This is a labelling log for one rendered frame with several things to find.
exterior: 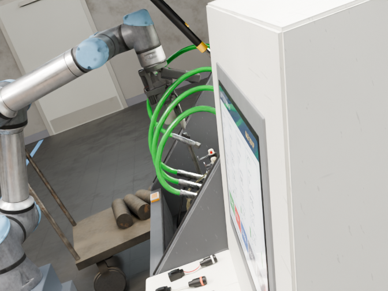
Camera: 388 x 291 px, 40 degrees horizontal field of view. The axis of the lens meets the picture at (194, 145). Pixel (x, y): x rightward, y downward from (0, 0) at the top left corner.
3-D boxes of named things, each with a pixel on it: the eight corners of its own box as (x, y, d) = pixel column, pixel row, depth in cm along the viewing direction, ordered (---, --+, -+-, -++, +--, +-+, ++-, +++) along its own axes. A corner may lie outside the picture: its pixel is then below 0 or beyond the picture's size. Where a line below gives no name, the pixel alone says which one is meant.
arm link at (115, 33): (78, 40, 147) (114, 27, 144) (92, 33, 157) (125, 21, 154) (89, 67, 149) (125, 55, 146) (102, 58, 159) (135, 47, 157)
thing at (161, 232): (165, 228, 202) (150, 191, 198) (176, 224, 202) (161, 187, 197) (171, 328, 143) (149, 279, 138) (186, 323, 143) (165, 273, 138)
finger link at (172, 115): (169, 135, 160) (158, 106, 157) (187, 128, 160) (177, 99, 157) (169, 138, 157) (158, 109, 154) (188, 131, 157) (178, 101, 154)
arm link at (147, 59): (161, 43, 156) (161, 47, 148) (166, 58, 157) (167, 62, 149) (137, 52, 156) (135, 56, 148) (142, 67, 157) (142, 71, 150)
